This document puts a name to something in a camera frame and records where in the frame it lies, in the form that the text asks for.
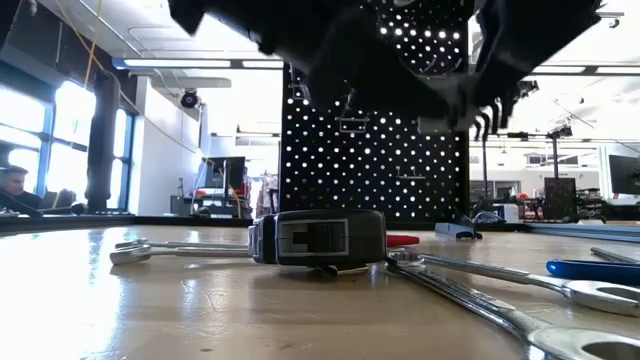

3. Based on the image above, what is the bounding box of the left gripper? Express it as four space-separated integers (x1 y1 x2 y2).
167 0 451 121

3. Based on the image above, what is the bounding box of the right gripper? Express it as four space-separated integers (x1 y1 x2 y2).
449 0 601 129

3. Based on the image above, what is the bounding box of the red utility knife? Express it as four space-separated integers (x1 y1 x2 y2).
385 234 421 248

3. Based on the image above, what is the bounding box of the black tape measure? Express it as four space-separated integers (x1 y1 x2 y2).
246 208 389 277

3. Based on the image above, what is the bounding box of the large chrome combination wrench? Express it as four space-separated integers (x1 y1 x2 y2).
387 249 640 318
384 255 640 360

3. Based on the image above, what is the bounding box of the blue T-handle hex key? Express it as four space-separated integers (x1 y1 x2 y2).
544 245 640 287

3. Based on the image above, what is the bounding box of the black pegboard stand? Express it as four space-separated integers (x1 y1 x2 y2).
279 0 484 241

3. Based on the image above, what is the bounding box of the black pipe rack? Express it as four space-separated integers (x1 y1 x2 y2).
480 123 575 200

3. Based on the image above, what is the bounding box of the long fluorescent light bar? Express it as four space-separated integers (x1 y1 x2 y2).
111 56 284 71
529 63 640 77

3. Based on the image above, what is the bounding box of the white box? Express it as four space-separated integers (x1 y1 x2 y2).
491 201 522 224

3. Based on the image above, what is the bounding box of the black mesh cabinet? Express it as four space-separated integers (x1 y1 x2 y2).
542 176 578 222

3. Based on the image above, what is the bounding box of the black computer monitor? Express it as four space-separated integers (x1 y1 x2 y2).
201 155 248 191
606 153 640 197

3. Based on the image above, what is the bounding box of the cluttered workbench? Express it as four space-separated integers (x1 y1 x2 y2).
168 188 254 220

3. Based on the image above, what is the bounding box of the black padded pillar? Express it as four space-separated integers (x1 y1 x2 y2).
83 69 122 214

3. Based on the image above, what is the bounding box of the person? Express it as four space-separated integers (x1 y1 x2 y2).
0 164 44 211

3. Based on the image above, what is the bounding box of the black hanging camera rig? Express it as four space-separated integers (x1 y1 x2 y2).
516 78 541 100

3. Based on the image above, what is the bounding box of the black dome camera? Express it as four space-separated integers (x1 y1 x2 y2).
179 88 202 110

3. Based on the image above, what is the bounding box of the yellow hanging cable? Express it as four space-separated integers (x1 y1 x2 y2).
53 0 201 156

